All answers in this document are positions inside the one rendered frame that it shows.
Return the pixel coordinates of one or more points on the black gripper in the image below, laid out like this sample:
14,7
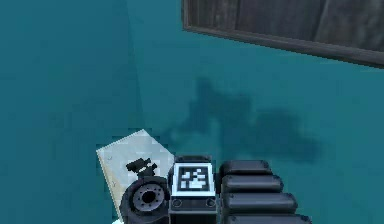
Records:
146,196

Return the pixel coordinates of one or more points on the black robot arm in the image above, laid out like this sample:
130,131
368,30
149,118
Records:
253,193

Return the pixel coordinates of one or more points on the pale grey square box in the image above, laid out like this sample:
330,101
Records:
133,153

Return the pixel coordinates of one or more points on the dark framed wall picture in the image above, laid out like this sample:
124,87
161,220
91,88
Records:
283,20

